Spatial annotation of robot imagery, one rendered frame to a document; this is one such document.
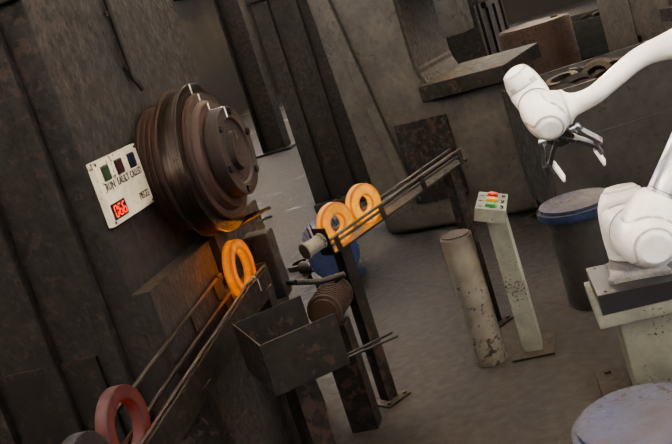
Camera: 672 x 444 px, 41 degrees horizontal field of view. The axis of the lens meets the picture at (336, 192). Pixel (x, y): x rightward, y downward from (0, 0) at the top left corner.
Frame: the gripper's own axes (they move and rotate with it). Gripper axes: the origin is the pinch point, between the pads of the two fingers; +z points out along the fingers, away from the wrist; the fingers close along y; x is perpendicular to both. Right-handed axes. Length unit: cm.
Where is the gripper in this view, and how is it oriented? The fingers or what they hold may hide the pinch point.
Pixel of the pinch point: (582, 168)
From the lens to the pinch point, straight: 290.9
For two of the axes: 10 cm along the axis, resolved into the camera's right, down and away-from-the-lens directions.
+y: 7.7, -3.6, -5.2
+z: 6.0, 6.7, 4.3
